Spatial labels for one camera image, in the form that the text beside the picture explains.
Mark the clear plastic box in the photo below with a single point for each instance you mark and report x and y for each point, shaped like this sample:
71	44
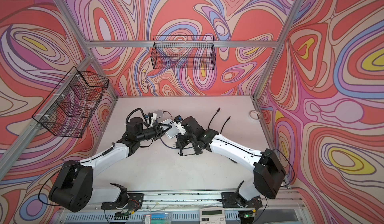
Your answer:
158	218

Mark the black wire basket left wall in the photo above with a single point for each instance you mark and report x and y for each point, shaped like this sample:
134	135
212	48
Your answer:
74	104

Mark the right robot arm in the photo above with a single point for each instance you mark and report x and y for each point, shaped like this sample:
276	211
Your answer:
268	171

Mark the black wire basket wall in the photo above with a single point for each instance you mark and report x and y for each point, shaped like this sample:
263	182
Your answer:
74	104
183	52

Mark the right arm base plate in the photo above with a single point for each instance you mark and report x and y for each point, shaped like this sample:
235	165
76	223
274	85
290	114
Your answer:
234	200

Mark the white calculator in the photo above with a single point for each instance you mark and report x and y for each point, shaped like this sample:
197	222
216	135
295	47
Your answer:
212	215

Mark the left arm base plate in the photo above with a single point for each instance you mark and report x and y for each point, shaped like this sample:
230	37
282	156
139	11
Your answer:
129	201

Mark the white network switch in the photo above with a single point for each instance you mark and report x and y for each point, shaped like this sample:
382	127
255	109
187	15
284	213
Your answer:
158	113
173	132

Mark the black wire basket back wall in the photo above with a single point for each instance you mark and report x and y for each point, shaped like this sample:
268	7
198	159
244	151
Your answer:
183	52

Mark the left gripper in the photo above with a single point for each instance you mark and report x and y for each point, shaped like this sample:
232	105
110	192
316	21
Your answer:
157	131

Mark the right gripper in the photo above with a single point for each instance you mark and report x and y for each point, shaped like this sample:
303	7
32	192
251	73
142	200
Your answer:
182	143

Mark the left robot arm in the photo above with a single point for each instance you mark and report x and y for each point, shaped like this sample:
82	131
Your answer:
73	188

